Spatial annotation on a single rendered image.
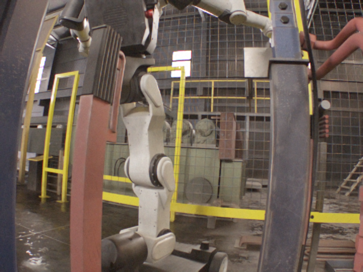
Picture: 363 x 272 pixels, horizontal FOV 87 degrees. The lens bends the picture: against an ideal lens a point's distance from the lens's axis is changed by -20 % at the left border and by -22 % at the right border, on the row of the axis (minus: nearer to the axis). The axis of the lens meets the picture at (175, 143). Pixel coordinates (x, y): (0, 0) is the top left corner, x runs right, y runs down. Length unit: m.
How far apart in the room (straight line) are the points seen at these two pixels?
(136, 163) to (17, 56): 0.72
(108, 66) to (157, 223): 0.72
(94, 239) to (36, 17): 0.44
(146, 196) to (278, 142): 0.71
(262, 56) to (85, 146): 0.46
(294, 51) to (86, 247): 0.61
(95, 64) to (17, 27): 0.20
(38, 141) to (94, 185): 4.36
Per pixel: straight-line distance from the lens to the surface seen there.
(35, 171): 4.17
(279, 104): 0.49
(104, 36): 0.54
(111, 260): 0.88
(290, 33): 0.57
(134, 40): 0.82
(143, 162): 0.95
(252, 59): 0.61
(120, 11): 0.83
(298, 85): 0.51
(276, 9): 0.61
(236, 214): 1.27
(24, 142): 4.83
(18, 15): 0.39
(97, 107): 0.50
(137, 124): 0.95
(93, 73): 0.50
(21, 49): 0.38
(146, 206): 1.05
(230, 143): 2.89
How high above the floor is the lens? 0.65
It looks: 5 degrees up
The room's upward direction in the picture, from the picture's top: 4 degrees clockwise
